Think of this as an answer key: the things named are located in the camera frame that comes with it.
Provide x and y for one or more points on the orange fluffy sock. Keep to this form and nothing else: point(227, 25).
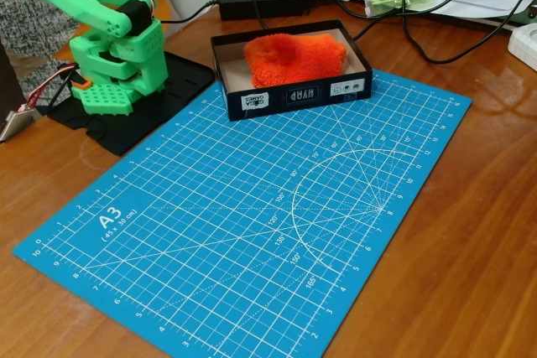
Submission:
point(293, 60)

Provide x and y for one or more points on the green 3D-printed robot arm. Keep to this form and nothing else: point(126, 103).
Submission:
point(84, 1)

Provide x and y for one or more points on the white power strip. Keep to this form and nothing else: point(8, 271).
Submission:
point(526, 45)

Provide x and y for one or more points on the black power adapter blue light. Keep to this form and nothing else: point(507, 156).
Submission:
point(268, 1)

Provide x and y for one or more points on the black cardboard box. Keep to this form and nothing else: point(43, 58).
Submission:
point(293, 96)

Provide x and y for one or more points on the small orange plastic tab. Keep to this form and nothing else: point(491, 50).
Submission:
point(85, 83)

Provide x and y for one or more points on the grey speckled fabric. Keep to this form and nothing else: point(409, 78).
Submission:
point(17, 18)

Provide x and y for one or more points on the blue A3 cutting mat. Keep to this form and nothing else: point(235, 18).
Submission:
point(251, 186)

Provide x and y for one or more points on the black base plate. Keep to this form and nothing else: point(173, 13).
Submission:
point(184, 77)

